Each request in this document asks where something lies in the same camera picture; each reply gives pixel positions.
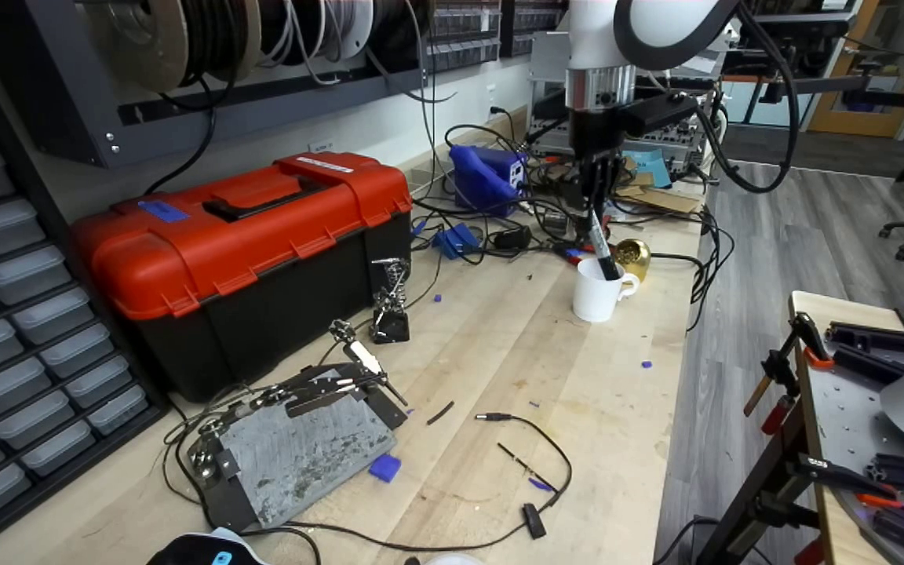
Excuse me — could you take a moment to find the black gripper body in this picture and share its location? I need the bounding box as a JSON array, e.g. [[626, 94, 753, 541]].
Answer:
[[568, 105, 635, 174]]

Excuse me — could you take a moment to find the black marker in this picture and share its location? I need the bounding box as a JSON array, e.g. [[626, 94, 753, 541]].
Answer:
[[587, 210, 626, 284]]

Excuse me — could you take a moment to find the white mug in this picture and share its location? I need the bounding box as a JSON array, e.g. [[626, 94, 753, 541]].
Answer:
[[570, 254, 644, 327]]

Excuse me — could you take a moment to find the gold metal dome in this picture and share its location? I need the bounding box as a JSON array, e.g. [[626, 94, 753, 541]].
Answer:
[[609, 235, 657, 286]]

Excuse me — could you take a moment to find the blue soldering station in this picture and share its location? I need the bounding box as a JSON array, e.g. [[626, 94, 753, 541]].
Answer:
[[445, 141, 530, 224]]

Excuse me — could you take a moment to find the blue connector clip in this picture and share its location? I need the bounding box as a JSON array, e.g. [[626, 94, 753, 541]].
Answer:
[[431, 219, 486, 263]]

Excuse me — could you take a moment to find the long black tubing spool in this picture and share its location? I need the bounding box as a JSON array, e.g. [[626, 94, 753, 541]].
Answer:
[[364, 0, 437, 69]]

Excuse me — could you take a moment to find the helping hands tool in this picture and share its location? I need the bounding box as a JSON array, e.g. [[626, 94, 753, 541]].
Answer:
[[364, 254, 415, 348]]

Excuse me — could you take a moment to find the black bar clamp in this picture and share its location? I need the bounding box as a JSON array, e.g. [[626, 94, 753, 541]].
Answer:
[[824, 316, 904, 388]]

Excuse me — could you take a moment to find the wooden side table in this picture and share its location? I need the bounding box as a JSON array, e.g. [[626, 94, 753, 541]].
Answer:
[[695, 289, 904, 565]]

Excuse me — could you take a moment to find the small blue plastic piece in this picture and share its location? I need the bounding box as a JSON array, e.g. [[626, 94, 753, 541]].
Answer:
[[366, 448, 405, 488]]

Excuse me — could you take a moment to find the red and black toolbox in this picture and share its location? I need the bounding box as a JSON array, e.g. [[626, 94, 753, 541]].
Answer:
[[68, 150, 418, 405]]

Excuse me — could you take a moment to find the grey parts drawer cabinet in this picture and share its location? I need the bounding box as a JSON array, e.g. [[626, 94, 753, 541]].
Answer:
[[0, 59, 171, 559]]

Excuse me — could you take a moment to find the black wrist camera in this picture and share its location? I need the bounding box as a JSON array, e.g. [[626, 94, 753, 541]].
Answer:
[[618, 89, 704, 136]]

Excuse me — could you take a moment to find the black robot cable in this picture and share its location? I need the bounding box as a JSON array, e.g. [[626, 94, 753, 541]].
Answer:
[[695, 0, 807, 198]]

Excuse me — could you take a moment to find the black camera stand bar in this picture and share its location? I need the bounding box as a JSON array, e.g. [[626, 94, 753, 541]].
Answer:
[[720, 69, 904, 116]]

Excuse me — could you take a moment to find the thin black bench cable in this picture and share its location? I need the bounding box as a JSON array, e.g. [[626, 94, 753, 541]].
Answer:
[[261, 408, 578, 557]]

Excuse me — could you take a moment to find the white wire spool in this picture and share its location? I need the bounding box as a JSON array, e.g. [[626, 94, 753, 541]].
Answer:
[[261, 0, 379, 69]]

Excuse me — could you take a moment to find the small black wire spool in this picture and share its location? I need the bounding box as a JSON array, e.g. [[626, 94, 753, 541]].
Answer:
[[83, 0, 197, 97]]

